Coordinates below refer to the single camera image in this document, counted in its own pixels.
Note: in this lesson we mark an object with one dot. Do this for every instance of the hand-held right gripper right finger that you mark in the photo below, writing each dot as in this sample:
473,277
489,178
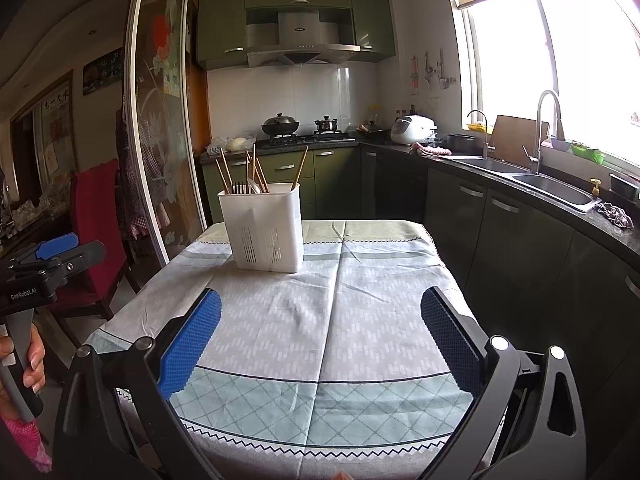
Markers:
450,340

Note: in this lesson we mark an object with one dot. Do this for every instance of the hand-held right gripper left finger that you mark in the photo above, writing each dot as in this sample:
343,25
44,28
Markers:
192,345

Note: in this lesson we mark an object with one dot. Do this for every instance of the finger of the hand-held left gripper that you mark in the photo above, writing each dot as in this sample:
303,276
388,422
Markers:
55,247
80,259

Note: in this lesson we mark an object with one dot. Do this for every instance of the white plastic utensil holder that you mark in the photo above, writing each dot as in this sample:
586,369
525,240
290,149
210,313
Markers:
260,230

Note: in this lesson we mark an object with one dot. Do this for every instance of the person's left forearm pink sleeve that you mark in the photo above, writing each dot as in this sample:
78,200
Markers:
30,440

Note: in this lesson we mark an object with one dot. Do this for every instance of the person's left hand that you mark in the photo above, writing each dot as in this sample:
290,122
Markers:
34,360

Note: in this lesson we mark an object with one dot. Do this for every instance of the red covered chair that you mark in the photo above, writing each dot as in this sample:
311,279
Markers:
95,220

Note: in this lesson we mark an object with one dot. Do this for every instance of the dark lower kitchen cabinets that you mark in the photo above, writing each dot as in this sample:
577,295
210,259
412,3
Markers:
500,250

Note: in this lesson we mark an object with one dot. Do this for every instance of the patterned pale tablecloth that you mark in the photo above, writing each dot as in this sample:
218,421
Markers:
320,320

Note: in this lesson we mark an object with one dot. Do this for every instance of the floral sliding glass door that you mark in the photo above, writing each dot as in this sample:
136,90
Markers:
160,135

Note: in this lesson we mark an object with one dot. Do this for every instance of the clear plastic spoon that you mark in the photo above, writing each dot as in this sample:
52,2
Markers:
255,187

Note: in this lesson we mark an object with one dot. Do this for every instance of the steel double sink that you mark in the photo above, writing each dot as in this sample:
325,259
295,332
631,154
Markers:
545,185

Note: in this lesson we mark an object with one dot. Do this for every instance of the plastic bag of food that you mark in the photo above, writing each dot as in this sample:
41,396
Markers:
232,144

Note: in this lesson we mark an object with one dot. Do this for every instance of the pink dish cloth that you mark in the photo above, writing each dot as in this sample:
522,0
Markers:
430,150

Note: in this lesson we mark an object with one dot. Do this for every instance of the dark stone countertop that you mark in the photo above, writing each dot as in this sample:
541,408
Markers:
615,240

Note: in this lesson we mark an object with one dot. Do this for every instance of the green lower kitchen cabinets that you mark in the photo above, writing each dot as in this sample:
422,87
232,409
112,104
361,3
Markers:
330,185

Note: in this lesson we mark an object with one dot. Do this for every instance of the green kitchen cabinets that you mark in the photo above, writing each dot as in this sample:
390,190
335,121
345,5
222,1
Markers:
220,25
330,185

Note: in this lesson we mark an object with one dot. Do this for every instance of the black pot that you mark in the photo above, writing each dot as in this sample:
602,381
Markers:
462,144

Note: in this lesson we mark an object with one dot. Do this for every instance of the small steel faucet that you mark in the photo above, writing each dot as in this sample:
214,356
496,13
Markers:
485,145

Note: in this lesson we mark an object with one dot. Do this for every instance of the dark crumpled dish rag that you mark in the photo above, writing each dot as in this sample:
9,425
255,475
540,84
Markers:
615,215

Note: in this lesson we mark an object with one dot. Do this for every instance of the wooden cutting board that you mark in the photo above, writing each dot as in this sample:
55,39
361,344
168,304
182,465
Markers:
515,140

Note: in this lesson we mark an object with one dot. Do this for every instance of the white rice cooker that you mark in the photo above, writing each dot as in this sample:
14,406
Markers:
410,131

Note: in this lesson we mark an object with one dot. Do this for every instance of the yellow sponge holder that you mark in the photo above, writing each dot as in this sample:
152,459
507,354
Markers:
476,127

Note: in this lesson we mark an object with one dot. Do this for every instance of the black frying pan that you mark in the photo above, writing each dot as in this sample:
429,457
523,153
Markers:
375,134

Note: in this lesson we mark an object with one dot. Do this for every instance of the tall steel faucet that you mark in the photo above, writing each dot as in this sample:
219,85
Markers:
537,130

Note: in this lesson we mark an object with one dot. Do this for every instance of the black plastic container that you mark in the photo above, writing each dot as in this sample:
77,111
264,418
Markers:
624,186

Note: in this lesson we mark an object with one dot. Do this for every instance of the green plastic bowls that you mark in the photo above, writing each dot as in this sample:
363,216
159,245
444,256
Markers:
587,152

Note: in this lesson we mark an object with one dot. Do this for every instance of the row of sauce bottles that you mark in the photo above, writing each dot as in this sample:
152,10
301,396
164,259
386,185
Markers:
406,111

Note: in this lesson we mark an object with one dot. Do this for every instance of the black wok with lid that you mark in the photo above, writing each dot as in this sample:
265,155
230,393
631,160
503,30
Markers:
280,126

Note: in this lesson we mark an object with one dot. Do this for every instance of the yellow oil bottle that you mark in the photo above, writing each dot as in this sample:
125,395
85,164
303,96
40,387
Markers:
374,116

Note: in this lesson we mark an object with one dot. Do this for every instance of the black gas stove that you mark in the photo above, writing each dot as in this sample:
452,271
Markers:
310,138

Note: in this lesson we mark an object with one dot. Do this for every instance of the steel cooking pot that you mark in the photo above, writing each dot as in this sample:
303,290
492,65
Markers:
326,125

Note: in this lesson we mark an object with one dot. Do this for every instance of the hanging metal spatula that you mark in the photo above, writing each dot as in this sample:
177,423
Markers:
443,72

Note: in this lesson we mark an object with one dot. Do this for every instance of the hanging metal ladle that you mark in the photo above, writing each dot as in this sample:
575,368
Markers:
428,72

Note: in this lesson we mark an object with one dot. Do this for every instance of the hanging red kitchen tool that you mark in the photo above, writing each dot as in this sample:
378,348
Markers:
415,72

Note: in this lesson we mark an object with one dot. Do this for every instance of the green upper kitchen cabinets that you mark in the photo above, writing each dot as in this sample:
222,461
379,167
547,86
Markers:
220,25

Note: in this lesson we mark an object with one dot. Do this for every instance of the kitchen window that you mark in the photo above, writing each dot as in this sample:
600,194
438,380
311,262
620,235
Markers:
575,70

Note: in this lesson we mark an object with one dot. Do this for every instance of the steel range hood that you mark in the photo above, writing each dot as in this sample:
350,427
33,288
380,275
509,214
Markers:
300,35

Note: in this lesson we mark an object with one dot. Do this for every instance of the calligraphy wall poster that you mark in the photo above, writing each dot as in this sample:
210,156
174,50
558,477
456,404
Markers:
55,130

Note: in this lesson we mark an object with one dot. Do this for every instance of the dark framed wall picture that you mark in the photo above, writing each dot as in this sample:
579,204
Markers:
102,72

